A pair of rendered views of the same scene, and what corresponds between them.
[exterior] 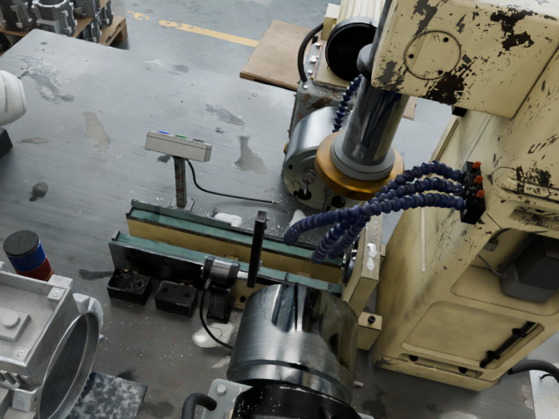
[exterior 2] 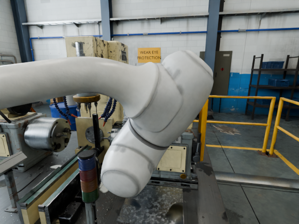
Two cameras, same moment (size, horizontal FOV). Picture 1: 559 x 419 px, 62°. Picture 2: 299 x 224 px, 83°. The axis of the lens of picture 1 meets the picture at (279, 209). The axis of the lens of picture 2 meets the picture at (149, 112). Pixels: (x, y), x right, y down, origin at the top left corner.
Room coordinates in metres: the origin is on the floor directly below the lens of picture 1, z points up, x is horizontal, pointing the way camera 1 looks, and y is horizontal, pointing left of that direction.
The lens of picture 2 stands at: (0.16, 0.99, 1.52)
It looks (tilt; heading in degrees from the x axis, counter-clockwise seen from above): 14 degrees down; 276
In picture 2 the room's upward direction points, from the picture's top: straight up
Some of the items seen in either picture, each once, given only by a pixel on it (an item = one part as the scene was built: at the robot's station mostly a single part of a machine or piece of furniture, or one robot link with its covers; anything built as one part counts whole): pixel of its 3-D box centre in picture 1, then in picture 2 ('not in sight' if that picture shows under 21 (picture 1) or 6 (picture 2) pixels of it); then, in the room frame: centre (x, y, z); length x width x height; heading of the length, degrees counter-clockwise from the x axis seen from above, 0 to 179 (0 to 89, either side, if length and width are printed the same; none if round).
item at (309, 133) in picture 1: (332, 148); (43, 134); (1.07, -0.12, 1.04); 0.37 x 0.25 x 0.25; 177
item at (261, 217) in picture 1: (255, 252); (96, 133); (0.59, 0.03, 1.12); 0.04 x 0.03 x 0.26; 87
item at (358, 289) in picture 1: (368, 269); (98, 137); (0.71, -0.26, 0.97); 0.30 x 0.11 x 0.34; 177
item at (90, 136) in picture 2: (348, 254); (94, 135); (0.71, -0.19, 1.02); 0.15 x 0.02 x 0.15; 177
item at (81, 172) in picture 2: (32, 264); (88, 171); (0.45, 0.45, 1.14); 0.06 x 0.06 x 0.04
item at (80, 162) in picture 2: (25, 251); (86, 161); (0.45, 0.45, 1.19); 0.06 x 0.06 x 0.04
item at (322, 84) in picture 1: (337, 114); (17, 138); (1.31, -0.13, 0.99); 0.35 x 0.31 x 0.37; 177
